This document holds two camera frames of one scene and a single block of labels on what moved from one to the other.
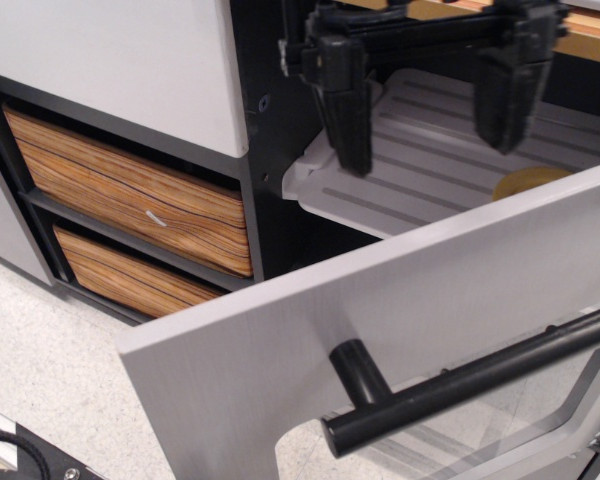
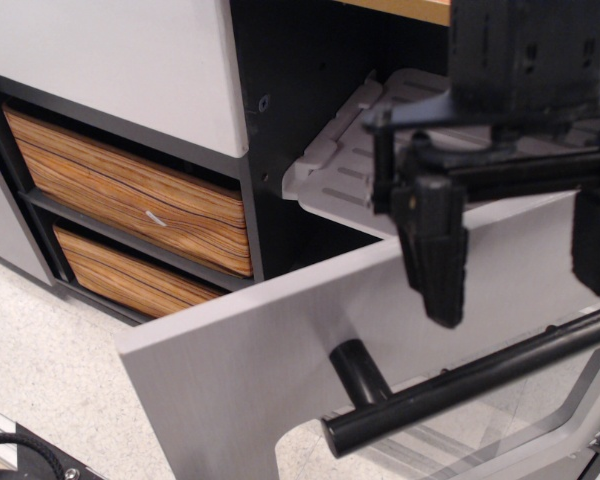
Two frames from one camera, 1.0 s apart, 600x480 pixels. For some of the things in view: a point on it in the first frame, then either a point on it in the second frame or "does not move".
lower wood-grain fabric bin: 126,280 does not move
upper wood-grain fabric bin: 131,199 does not move
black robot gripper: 509,84 to 529,112
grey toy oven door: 229,383 does not move
